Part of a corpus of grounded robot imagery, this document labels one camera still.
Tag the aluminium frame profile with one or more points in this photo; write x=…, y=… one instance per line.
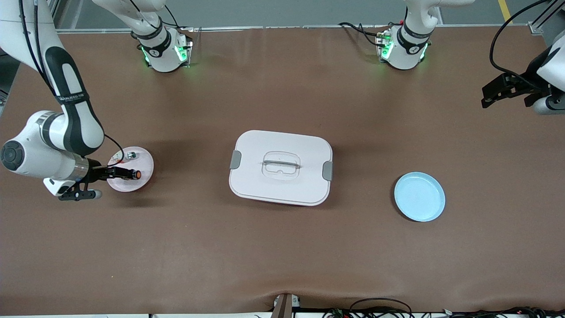
x=536, y=28

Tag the light blue round plate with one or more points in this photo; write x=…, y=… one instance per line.
x=419, y=196

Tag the brown camera mount bracket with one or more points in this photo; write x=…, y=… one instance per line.
x=282, y=307

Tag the pink round plate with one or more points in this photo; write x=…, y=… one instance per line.
x=145, y=161

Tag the orange push button switch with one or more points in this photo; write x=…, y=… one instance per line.
x=137, y=175

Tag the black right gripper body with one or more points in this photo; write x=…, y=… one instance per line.
x=96, y=171

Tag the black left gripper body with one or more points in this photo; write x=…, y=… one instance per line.
x=528, y=85

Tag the silver clear push button switch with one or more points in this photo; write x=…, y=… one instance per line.
x=130, y=155

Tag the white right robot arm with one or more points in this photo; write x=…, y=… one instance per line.
x=70, y=123

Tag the silver table edge rail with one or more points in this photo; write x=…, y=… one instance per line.
x=287, y=27

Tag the white lidded storage box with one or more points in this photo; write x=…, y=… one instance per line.
x=280, y=185

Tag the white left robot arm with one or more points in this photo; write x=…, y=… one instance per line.
x=406, y=53

